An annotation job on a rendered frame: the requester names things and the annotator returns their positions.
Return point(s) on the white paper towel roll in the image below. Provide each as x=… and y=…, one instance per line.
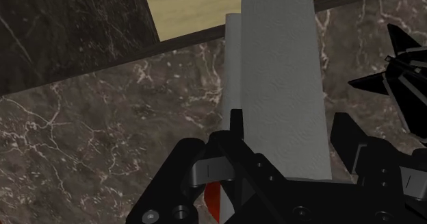
x=283, y=83

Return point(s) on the red and white round thing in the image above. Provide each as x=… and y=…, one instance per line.
x=218, y=201

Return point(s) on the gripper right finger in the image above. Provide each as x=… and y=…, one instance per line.
x=377, y=156

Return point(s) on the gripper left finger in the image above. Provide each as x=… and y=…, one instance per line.
x=173, y=180

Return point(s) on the black angular spiky figure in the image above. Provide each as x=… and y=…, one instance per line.
x=408, y=86

